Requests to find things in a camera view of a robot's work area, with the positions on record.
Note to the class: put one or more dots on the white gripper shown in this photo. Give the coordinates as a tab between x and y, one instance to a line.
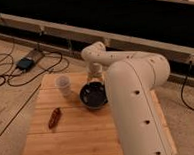
94	71

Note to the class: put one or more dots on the dark ceramic bowl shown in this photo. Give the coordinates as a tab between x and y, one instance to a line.
93	95

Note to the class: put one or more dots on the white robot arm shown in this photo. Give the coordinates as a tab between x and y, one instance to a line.
129	79

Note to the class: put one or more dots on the translucent plastic cup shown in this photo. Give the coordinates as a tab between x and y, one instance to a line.
63	83

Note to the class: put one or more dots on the brown oblong object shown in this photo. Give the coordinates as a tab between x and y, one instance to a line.
54	118

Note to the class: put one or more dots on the wooden board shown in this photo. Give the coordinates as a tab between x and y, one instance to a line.
79	131

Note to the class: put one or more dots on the blue power adapter box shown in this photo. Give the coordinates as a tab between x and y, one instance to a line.
25	64

